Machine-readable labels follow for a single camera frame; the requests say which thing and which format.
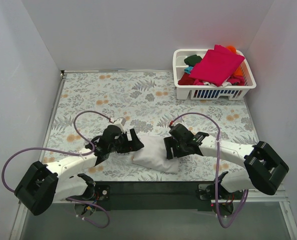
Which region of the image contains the white t shirt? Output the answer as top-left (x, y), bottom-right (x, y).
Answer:
top-left (132, 135), bottom-right (180, 174)

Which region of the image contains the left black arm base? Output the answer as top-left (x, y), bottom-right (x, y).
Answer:
top-left (82, 184), bottom-right (111, 202)

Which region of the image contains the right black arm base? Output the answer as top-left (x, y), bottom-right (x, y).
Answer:
top-left (195, 183), bottom-right (243, 217)

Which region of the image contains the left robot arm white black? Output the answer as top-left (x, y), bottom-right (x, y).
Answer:
top-left (14, 124), bottom-right (144, 216)

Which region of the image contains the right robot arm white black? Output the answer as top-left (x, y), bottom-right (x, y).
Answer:
top-left (164, 123), bottom-right (289, 199)

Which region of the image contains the floral patterned table mat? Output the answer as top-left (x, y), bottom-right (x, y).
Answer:
top-left (37, 71), bottom-right (268, 182)

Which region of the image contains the white plastic basket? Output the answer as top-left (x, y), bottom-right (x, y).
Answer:
top-left (172, 49), bottom-right (257, 101)

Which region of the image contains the dark red t shirt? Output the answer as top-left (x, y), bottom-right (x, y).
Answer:
top-left (178, 72), bottom-right (195, 86)

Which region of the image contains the teal t shirt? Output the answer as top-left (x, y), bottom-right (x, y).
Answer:
top-left (184, 66), bottom-right (194, 75)

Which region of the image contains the dark green t shirt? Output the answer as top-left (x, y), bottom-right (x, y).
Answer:
top-left (184, 54), bottom-right (202, 67)

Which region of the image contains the magenta folded t shirt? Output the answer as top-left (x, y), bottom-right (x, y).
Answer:
top-left (189, 44), bottom-right (245, 87)

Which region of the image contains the orange t shirt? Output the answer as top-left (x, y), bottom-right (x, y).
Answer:
top-left (225, 45), bottom-right (244, 78)

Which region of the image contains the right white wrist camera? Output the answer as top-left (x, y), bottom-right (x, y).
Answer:
top-left (169, 121), bottom-right (184, 131)

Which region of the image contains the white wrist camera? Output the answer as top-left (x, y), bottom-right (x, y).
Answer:
top-left (109, 117), bottom-right (126, 133)
top-left (169, 121), bottom-right (184, 131)

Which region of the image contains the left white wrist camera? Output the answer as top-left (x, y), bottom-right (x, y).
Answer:
top-left (109, 117), bottom-right (126, 133)

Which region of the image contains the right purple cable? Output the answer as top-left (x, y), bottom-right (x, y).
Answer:
top-left (169, 112), bottom-right (249, 229)

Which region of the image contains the purple cable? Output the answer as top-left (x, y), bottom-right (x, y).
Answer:
top-left (1, 110), bottom-right (111, 229)
top-left (169, 112), bottom-right (249, 229)

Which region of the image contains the aluminium frame rail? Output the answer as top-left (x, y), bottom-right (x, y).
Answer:
top-left (18, 182), bottom-right (289, 205)

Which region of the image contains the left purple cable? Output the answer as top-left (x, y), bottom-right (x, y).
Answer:
top-left (1, 110), bottom-right (111, 229)

